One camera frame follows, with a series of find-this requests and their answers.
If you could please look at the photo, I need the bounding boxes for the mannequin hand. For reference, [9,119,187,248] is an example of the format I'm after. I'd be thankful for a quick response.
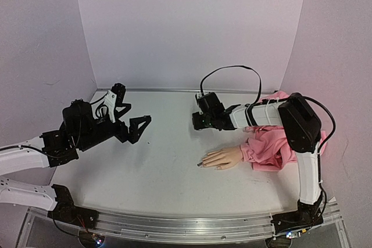
[197,146,243,170]

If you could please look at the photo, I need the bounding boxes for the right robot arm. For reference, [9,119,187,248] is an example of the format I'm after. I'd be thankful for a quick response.
[192,92,326,216]

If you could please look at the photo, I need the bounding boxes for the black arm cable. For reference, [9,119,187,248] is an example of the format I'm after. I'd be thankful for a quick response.
[199,65,262,103]
[69,92,114,147]

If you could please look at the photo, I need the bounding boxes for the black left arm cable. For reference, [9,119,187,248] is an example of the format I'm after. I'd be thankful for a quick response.
[69,92,114,147]

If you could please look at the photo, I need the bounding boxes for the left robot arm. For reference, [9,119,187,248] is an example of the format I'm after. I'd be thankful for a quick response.
[1,100,152,223]

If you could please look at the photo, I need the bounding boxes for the pink hoodie cloth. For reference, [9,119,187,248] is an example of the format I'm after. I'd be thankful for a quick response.
[239,90,328,173]

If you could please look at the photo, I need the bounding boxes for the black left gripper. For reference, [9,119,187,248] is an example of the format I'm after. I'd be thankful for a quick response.
[78,104,152,153]

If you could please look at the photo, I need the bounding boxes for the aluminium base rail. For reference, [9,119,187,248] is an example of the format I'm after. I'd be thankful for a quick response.
[16,199,351,247]

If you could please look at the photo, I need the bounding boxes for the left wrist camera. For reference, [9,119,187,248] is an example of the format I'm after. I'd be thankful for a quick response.
[103,83,126,123]

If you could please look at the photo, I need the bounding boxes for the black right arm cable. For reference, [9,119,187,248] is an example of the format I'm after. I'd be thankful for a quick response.
[199,65,262,103]

